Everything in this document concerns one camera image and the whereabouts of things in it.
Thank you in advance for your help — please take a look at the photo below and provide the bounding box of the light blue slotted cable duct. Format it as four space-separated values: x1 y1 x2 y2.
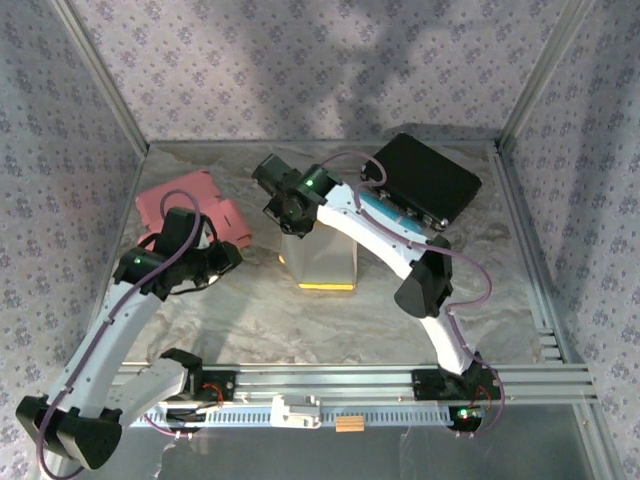
72 403 454 429

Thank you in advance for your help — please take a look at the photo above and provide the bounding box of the black hard case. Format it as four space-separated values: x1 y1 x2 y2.
360 131 484 232

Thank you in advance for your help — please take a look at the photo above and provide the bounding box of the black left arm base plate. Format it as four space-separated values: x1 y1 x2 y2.
189 369 237 404

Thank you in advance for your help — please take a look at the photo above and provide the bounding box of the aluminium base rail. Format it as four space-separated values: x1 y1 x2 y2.
55 363 599 405

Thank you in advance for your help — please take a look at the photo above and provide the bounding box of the black round cable mount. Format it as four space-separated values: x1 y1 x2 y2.
447 405 485 435
164 407 206 435

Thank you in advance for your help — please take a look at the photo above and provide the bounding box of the aluminium right corner post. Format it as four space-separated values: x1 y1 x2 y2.
497 0 596 151

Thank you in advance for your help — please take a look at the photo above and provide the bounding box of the yellow paper box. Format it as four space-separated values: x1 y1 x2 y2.
278 219 359 297

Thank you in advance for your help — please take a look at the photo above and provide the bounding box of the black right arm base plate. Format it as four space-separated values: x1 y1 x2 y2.
410 368 503 401

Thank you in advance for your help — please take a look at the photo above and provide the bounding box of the white connector block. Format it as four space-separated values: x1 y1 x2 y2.
269 393 322 430

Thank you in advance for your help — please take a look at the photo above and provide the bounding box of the pink paper box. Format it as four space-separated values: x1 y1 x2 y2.
135 169 253 251

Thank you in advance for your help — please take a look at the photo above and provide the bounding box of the aluminium corner post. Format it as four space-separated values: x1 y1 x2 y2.
497 0 596 151
47 0 151 151

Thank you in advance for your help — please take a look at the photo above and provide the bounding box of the aluminium back rail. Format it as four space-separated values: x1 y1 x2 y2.
147 139 501 150

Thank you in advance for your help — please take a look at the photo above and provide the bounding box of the aluminium left side rail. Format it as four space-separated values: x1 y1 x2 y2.
64 144 151 369

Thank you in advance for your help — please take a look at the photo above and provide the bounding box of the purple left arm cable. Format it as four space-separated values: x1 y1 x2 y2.
37 189 204 480

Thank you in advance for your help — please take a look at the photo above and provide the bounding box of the light blue tube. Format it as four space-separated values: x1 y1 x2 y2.
359 192 426 234

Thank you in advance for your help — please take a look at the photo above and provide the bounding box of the aluminium left corner post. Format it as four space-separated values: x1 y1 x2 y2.
47 0 151 151

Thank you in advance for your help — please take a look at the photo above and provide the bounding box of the aluminium right side rail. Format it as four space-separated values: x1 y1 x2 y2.
492 144 587 369

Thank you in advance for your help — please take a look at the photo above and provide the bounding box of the grey metal bottom panel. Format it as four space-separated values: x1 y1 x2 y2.
39 399 626 480

